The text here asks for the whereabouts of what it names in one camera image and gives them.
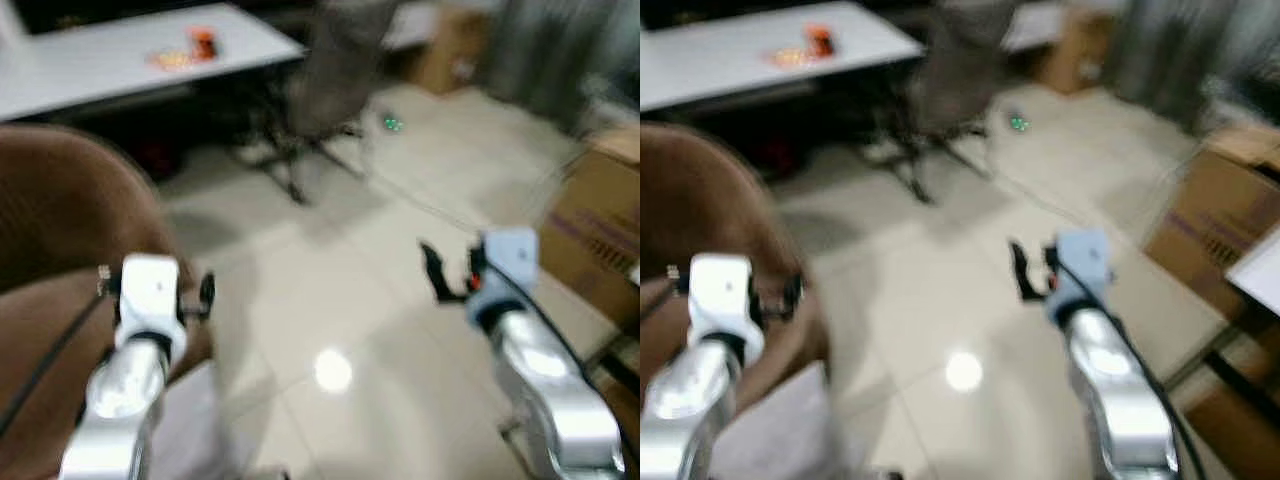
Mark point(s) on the black metal table frame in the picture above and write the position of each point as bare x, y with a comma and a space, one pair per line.
620, 372
1245, 378

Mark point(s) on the orange snack packet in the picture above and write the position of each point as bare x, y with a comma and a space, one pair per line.
170, 61
792, 58

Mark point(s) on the small green glowing device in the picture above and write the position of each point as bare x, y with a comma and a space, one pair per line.
1018, 123
393, 123

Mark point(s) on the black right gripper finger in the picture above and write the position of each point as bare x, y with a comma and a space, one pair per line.
1026, 278
440, 280

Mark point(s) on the grey office chair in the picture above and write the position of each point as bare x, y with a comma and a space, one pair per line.
960, 70
335, 70

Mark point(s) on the small plain cardboard box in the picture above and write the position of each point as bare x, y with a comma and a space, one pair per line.
1080, 50
455, 55

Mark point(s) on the large printed cardboard box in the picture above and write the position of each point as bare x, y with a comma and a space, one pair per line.
600, 220
1210, 210

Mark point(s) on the brown round velvet sofa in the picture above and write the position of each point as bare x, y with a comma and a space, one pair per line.
60, 200
700, 200

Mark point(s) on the small white table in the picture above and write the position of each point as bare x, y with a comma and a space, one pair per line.
1262, 275

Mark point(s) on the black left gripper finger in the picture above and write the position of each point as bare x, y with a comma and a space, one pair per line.
793, 297
207, 297

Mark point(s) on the grey curtain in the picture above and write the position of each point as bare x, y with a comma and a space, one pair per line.
560, 50
1180, 50

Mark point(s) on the long white table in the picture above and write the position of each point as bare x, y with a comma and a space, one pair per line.
100, 70
740, 60

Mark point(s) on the orange can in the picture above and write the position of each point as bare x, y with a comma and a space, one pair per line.
204, 44
820, 41

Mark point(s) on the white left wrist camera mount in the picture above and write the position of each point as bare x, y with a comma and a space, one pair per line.
150, 290
722, 290

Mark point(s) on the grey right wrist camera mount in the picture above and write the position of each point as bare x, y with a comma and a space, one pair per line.
510, 262
1085, 265

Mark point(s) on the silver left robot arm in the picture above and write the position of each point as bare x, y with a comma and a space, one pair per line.
120, 392
690, 400

